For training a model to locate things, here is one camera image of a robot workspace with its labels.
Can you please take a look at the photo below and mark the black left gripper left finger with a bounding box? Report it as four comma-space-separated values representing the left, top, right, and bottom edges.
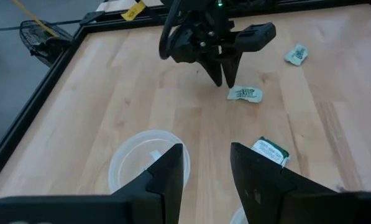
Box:
112, 143, 185, 224

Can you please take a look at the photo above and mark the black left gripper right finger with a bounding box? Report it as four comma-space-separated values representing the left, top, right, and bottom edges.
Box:
230, 142, 338, 224

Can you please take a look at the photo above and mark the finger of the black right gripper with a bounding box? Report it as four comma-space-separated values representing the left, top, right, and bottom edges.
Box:
198, 57, 224, 88
220, 52, 244, 89

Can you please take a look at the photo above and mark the pale green sweetener packet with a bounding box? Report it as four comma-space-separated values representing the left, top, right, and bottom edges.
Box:
227, 85, 263, 104
283, 43, 309, 67

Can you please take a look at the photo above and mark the dark green sweetener packet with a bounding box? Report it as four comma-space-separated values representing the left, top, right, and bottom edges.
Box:
250, 136, 291, 168

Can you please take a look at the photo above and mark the clear plastic deli container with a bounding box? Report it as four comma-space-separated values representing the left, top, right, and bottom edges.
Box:
229, 206, 249, 224
108, 129, 191, 194

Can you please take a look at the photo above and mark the yellow paper tag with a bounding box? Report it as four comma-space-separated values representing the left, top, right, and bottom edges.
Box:
120, 0, 147, 22

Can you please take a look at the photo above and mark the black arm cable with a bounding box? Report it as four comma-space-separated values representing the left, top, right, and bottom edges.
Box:
158, 0, 181, 60

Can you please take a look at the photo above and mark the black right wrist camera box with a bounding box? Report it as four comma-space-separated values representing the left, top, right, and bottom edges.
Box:
234, 22, 277, 53

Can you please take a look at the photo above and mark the black wire basket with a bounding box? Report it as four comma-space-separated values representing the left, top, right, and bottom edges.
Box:
19, 19, 73, 68

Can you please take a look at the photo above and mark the black table edge rail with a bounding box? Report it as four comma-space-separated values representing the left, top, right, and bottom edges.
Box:
0, 0, 371, 194

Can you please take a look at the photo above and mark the yellow strap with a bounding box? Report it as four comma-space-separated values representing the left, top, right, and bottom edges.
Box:
10, 0, 60, 38

